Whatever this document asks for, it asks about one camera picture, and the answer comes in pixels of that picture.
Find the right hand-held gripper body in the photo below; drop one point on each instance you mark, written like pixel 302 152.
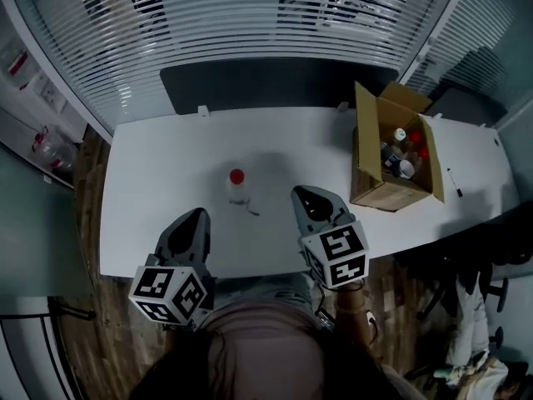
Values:
pixel 337 256

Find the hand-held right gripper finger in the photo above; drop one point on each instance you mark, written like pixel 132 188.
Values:
pixel 339 211
pixel 299 211

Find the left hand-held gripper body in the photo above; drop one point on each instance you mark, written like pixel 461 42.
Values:
pixel 166 294

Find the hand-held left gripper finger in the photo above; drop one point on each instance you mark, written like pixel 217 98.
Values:
pixel 205 242
pixel 164 236

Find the red-capped clear bottle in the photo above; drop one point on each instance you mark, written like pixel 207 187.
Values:
pixel 414 136
pixel 424 152
pixel 239 190

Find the brown cardboard box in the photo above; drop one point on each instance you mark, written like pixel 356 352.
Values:
pixel 366 140

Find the white-green capped clear bottle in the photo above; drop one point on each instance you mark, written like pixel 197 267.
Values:
pixel 399 133

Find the person's right forearm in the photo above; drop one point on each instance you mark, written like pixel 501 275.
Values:
pixel 352 319

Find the white table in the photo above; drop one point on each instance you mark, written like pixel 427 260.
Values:
pixel 166 173

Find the black battery pack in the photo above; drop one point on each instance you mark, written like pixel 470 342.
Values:
pixel 325 320

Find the person's grey trousers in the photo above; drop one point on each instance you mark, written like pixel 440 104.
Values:
pixel 266 290

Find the person's mauve shirt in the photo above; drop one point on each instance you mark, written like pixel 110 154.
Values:
pixel 266 356

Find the black marker pen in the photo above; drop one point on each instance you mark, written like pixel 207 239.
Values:
pixel 454 181

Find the long dark desk partition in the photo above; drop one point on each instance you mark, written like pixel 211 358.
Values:
pixel 270 86

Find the whiteboard on black stand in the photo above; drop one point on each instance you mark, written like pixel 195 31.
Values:
pixel 21 348

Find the short dark desk partition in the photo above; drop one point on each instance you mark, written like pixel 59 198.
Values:
pixel 466 106

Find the white storage shelf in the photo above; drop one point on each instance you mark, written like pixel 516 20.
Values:
pixel 25 98

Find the white horizontal blinds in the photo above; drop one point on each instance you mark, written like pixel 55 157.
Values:
pixel 470 23
pixel 208 15

